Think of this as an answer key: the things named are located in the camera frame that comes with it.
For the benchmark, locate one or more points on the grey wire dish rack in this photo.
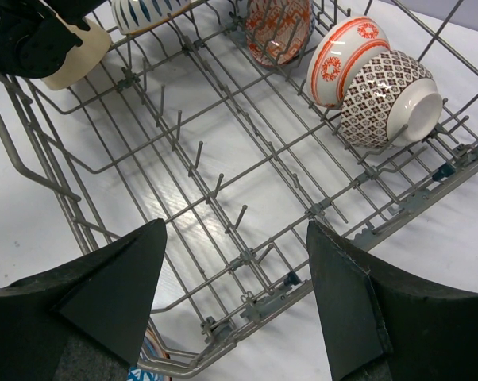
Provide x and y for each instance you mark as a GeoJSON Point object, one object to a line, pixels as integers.
{"type": "Point", "coordinates": [181, 123]}

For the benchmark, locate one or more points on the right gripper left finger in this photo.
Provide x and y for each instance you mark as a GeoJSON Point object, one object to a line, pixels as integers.
{"type": "Point", "coordinates": [85, 319]}

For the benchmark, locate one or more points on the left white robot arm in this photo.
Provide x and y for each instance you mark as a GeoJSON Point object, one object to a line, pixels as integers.
{"type": "Point", "coordinates": [35, 37]}

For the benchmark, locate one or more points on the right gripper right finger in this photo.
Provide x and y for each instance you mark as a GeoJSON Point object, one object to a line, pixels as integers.
{"type": "Point", "coordinates": [380, 322]}

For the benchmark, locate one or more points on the orange floral bowl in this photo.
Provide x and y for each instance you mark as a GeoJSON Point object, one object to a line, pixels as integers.
{"type": "Point", "coordinates": [340, 55]}

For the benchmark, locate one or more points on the red patterned bowl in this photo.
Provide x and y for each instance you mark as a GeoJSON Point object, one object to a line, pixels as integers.
{"type": "Point", "coordinates": [276, 31]}

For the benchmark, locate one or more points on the grey patterned bowl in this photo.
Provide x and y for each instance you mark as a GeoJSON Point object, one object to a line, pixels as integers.
{"type": "Point", "coordinates": [392, 99]}

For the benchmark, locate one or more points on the yellow bowl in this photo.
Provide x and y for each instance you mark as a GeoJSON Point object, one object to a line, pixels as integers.
{"type": "Point", "coordinates": [82, 59]}

